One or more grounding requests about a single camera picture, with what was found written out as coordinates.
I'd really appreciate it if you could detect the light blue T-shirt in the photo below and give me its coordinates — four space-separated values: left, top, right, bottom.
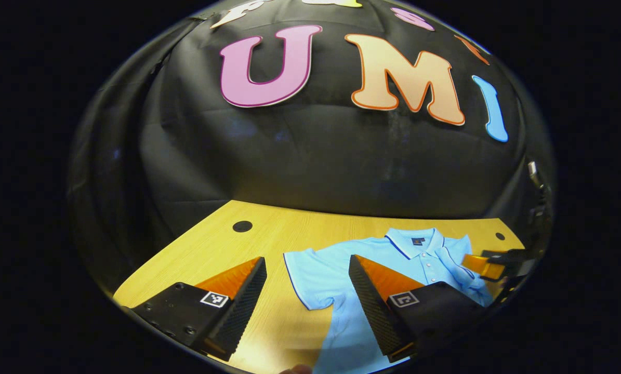
283 227 495 374

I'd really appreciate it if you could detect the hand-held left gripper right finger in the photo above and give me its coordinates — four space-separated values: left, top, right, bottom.
348 254 490 364

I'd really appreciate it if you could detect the black backdrop cloth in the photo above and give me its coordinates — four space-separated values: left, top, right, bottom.
69 0 555 291

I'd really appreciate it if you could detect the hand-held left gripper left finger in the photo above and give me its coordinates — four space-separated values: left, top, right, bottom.
128 256 268 363

